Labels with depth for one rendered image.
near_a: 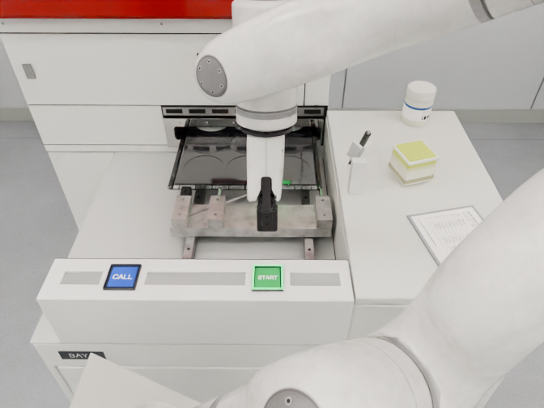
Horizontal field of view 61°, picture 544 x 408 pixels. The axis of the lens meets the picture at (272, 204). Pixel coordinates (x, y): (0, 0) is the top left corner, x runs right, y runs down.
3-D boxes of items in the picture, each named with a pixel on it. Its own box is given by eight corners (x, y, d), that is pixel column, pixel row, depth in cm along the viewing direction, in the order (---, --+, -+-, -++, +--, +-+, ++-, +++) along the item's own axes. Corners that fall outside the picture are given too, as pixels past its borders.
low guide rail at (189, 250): (205, 157, 133) (204, 149, 131) (211, 157, 133) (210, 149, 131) (177, 300, 96) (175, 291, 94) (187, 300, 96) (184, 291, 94)
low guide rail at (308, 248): (298, 158, 133) (299, 149, 131) (305, 158, 133) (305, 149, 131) (307, 301, 96) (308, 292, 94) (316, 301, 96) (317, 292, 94)
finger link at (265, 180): (261, 153, 64) (263, 164, 69) (261, 208, 62) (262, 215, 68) (270, 153, 64) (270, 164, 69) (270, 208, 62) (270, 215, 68)
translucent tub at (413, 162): (386, 168, 105) (392, 143, 101) (415, 162, 107) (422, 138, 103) (403, 188, 100) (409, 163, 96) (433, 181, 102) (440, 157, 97)
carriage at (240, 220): (176, 213, 111) (175, 204, 109) (327, 214, 111) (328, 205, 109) (171, 236, 105) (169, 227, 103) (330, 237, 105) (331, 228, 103)
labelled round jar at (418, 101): (398, 112, 124) (405, 80, 117) (424, 112, 123) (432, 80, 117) (403, 127, 118) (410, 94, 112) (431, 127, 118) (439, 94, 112)
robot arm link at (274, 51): (468, 37, 36) (202, 123, 55) (502, 13, 47) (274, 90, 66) (439, -87, 33) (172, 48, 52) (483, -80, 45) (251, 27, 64)
